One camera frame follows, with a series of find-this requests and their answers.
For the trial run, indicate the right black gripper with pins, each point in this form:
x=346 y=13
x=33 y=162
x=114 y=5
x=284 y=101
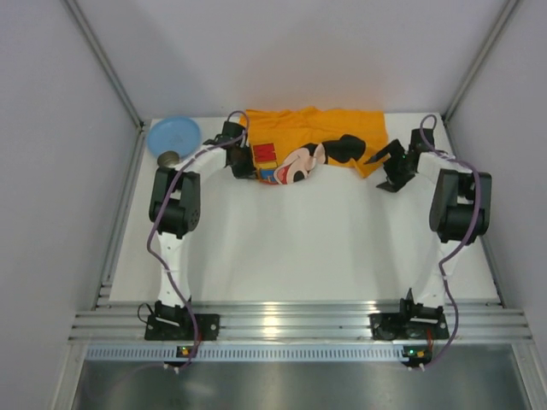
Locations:
x=396 y=162

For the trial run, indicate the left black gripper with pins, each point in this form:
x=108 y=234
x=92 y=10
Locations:
x=243 y=161

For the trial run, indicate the orange Mickey Mouse placemat cloth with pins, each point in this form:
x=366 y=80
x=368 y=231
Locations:
x=288 y=145

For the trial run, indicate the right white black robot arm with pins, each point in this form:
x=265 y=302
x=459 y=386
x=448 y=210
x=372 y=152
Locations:
x=458 y=204

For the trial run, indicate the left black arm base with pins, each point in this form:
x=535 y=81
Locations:
x=166 y=323

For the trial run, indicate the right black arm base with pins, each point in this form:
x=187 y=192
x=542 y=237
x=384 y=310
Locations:
x=412 y=321

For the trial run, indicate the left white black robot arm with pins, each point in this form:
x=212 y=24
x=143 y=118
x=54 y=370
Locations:
x=175 y=204

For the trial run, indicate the blue plastic plate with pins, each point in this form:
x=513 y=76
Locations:
x=179 y=134

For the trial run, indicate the cream metal cup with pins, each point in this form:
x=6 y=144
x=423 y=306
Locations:
x=168 y=159

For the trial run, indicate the left vertical aluminium frame post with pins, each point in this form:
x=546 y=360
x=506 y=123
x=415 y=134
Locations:
x=77 y=15

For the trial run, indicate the vertical aluminium frame post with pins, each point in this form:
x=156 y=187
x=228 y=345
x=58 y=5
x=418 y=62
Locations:
x=493 y=36
x=77 y=15

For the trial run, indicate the right vertical aluminium frame post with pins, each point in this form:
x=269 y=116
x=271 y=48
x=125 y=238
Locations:
x=493 y=36

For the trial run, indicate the slotted white cable duct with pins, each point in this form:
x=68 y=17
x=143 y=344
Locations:
x=257 y=352

